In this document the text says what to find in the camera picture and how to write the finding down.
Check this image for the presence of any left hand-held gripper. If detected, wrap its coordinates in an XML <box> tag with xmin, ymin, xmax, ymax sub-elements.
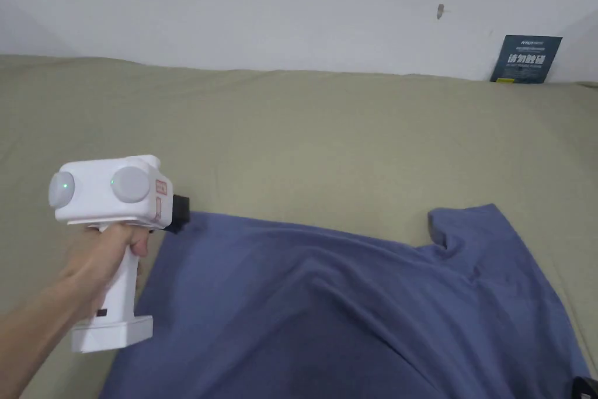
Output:
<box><xmin>48</xmin><ymin>154</ymin><xmax>192</xmax><ymax>354</ymax></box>

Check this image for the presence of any dark blue shirt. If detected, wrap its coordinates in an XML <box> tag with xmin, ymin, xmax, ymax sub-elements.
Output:
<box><xmin>99</xmin><ymin>204</ymin><xmax>590</xmax><ymax>399</ymax></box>

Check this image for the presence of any person's left forearm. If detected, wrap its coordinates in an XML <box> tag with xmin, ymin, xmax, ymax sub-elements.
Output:
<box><xmin>0</xmin><ymin>273</ymin><xmax>81</xmax><ymax>399</ymax></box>

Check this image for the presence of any person's left hand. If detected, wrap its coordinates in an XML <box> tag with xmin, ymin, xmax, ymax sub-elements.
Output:
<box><xmin>60</xmin><ymin>222</ymin><xmax>151</xmax><ymax>325</ymax></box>

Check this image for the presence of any bed with beige sheet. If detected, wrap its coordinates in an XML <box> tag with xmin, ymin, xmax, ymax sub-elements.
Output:
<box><xmin>0</xmin><ymin>54</ymin><xmax>598</xmax><ymax>399</ymax></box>

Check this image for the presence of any dark blue printed card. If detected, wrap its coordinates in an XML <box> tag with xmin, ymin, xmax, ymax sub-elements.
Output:
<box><xmin>490</xmin><ymin>34</ymin><xmax>564</xmax><ymax>84</ymax></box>

